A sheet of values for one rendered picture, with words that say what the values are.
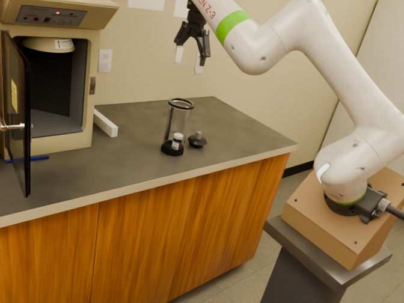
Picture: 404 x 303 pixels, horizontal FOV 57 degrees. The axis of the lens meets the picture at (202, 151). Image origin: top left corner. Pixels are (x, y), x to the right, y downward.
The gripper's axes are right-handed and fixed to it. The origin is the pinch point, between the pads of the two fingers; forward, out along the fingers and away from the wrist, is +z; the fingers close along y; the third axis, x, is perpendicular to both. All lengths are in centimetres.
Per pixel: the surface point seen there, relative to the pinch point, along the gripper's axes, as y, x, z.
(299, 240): -66, -5, 38
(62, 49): 14.4, 43.8, -0.8
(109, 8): 1.9, 34.5, -17.6
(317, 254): -74, -5, 38
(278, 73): 58, -139, 24
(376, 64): 37, -248, 9
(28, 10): 5, 58, -14
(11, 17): 8, 61, -11
